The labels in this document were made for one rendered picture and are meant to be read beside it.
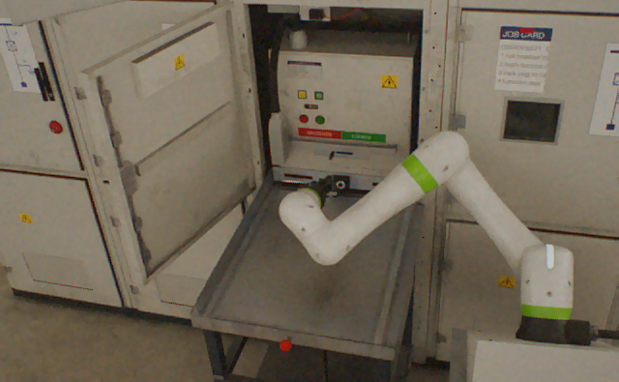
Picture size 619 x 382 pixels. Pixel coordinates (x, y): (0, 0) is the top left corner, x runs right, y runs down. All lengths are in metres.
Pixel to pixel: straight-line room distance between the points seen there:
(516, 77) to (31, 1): 1.42
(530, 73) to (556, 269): 0.62
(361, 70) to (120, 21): 0.85
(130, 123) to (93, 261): 1.31
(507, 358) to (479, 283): 0.91
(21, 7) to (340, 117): 1.07
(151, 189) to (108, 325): 1.35
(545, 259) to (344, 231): 0.53
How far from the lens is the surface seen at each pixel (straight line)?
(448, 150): 1.78
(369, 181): 2.37
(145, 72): 1.90
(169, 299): 3.08
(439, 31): 2.04
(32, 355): 3.31
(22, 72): 2.70
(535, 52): 2.03
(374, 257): 2.12
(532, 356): 1.66
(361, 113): 2.25
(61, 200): 2.98
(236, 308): 1.99
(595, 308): 2.61
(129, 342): 3.18
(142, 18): 2.31
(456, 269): 2.50
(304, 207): 1.78
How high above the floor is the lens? 2.23
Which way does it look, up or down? 33 degrees down
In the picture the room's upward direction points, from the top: 4 degrees counter-clockwise
